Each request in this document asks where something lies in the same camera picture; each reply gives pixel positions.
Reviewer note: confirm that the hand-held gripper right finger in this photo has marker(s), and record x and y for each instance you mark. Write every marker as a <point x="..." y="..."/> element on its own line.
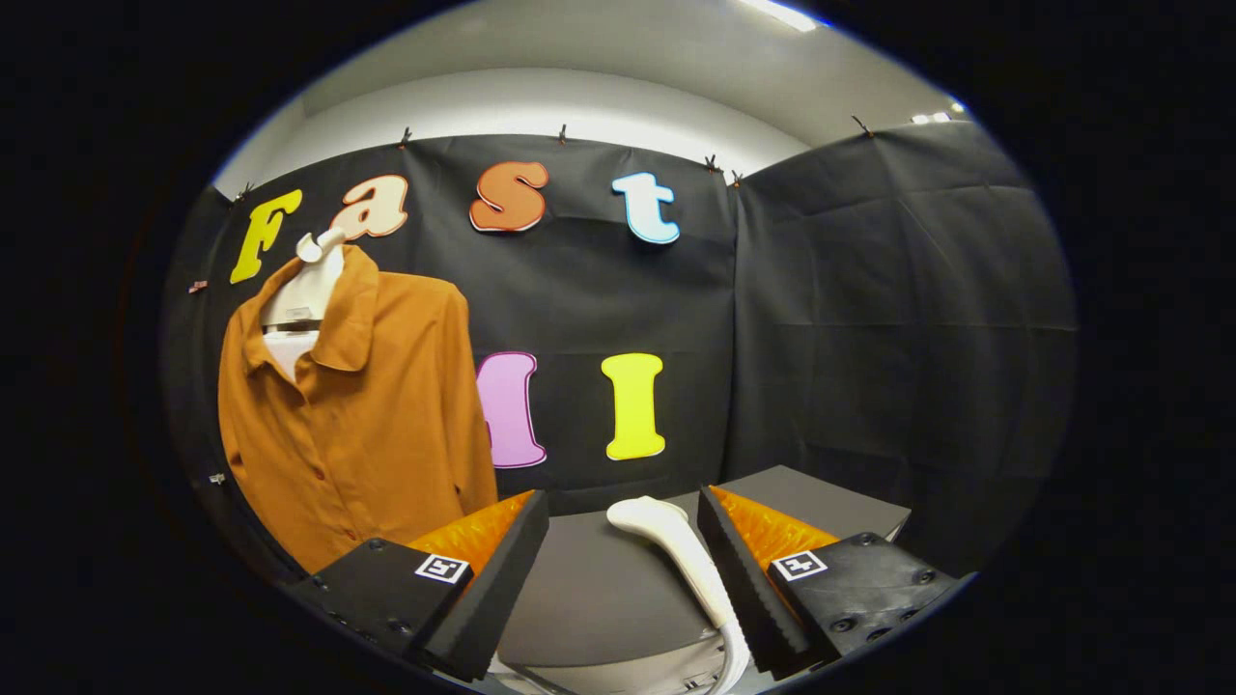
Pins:
<point x="744" y="579"/>

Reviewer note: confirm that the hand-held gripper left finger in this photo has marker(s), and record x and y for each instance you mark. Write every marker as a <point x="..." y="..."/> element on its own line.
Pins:
<point x="502" y="569"/>

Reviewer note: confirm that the orange-brown button shirt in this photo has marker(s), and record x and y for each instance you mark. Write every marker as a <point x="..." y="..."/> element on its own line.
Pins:
<point x="386" y="415"/>

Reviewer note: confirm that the black backdrop cloth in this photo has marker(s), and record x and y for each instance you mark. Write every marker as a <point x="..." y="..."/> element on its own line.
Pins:
<point x="869" y="319"/>

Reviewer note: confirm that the white mannequin torso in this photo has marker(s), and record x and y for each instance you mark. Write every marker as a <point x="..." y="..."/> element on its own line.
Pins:
<point x="309" y="290"/>

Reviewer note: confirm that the small ceiling light panel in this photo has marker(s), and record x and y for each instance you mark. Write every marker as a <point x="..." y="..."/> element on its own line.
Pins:
<point x="937" y="115"/>

